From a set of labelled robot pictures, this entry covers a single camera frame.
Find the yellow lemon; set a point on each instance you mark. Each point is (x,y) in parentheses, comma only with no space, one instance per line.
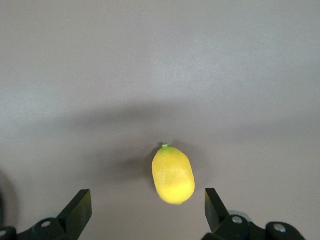
(173,175)

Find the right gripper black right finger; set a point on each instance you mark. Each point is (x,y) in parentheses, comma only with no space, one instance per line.
(217,217)

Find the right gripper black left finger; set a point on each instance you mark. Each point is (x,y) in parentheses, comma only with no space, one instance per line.
(75,215)

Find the brown table cover sheet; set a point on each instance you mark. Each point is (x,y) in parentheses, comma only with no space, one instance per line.
(175,62)

